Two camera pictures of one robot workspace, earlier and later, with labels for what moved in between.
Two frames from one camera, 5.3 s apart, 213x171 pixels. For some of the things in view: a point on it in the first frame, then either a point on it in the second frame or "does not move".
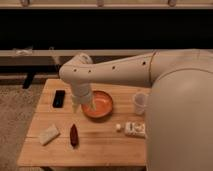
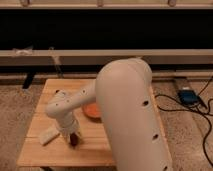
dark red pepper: [74, 138] does not move
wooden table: [111, 133] does not move
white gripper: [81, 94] → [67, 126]
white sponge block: [51, 133] does not move
